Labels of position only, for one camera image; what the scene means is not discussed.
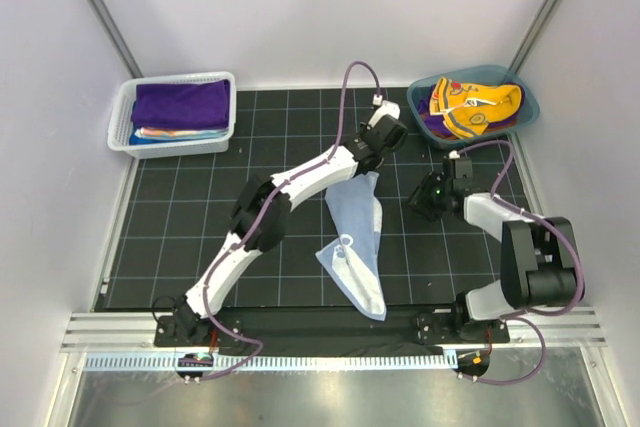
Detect light blue white towel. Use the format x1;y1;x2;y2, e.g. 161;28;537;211
316;172;387;321

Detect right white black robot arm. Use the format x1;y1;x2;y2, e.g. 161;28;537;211
408;151;585;343

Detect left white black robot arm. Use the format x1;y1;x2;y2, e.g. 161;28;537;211
154;102;407;347

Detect teal plastic bin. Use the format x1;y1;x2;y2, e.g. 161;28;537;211
406;65;540;149

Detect yellow purple patterned towel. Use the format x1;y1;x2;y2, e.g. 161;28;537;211
417;77;525;140

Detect orange patterned folded towel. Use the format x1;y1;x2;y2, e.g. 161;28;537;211
134;127;229;141

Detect blue folded towel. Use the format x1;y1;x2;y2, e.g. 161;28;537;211
129;134;152;145

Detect white plastic basket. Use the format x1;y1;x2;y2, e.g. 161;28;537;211
108;72;236;159

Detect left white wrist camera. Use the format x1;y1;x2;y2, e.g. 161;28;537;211
368;100;400;127

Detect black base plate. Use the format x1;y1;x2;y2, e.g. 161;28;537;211
153;306;511;348

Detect white slotted cable duct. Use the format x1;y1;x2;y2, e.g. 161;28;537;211
84;350;458;374

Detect right aluminium frame post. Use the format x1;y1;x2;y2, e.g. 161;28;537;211
509;0;562;74

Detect aluminium frame post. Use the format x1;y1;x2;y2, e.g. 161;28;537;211
86;0;143;78
509;0;562;74

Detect left aluminium frame post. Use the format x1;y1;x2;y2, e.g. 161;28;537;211
86;0;143;78

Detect aluminium rail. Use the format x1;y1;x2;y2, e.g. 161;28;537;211
60;307;607;353

